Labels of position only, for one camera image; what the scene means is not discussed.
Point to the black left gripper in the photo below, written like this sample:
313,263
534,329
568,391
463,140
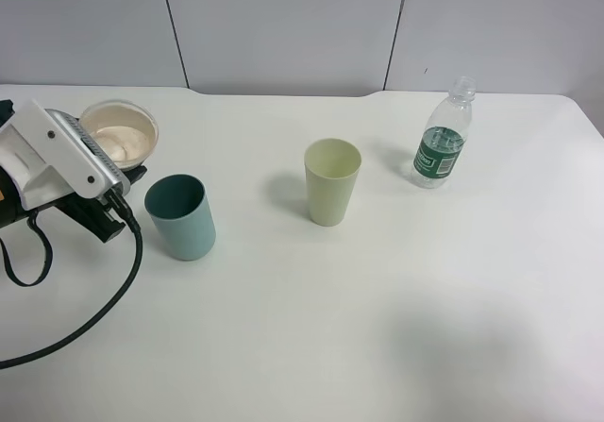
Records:
11,205

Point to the blue sleeved paper cup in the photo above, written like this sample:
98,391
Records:
126,132

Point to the clear green-label water bottle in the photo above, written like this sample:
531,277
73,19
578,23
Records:
444,136

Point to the teal plastic cup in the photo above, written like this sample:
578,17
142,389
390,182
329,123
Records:
180,210

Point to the pale green plastic cup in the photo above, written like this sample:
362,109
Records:
331,166

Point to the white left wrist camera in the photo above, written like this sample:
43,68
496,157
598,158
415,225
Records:
89,170

